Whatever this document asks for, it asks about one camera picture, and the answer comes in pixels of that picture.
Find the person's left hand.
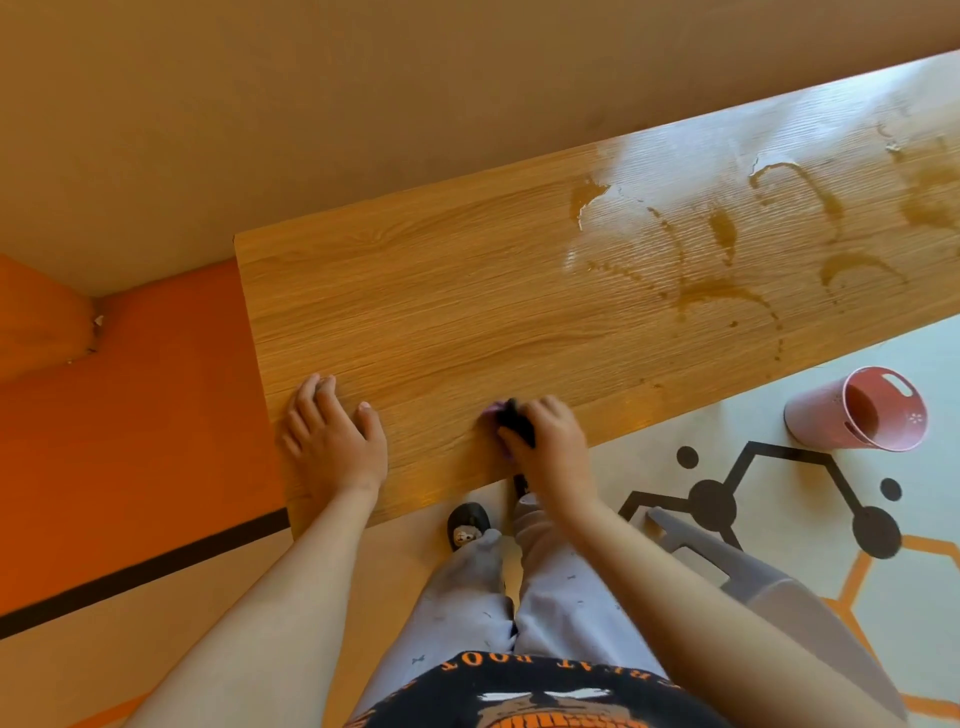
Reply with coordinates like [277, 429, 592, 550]
[281, 373, 390, 511]

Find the person's right hand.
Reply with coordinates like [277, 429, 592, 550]
[498, 395, 601, 523]

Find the purple cleaning cloth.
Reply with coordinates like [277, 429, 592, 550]
[479, 398, 538, 460]

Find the person's right forearm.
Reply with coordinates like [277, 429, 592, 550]
[554, 498, 909, 728]

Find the person's left forearm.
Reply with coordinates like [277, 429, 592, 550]
[123, 491, 380, 728]

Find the wooden table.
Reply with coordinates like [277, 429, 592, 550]
[233, 48, 960, 538]

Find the black orange printed t-shirt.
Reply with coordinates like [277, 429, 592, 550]
[344, 650, 733, 728]

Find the pink plastic bucket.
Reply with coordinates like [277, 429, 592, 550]
[783, 365, 930, 454]

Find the grey chair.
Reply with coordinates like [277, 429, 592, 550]
[644, 506, 909, 723]

